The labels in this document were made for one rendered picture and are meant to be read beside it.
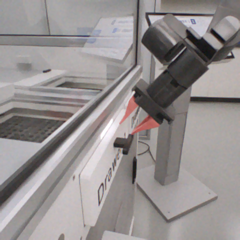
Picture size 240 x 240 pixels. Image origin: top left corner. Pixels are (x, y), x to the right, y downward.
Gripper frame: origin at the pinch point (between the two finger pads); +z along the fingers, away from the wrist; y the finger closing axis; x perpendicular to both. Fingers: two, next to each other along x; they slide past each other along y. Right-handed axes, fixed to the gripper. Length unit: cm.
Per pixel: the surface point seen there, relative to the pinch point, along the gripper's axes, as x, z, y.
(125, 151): 7.1, 0.9, -2.2
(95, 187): 16.0, 4.3, -1.3
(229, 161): -138, 30, -108
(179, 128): -90, 23, -38
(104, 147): 9.8, 1.6, 1.6
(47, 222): 26.6, 2.1, 2.3
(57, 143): 20.4, -1.9, 7.6
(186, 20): -93, -25, 7
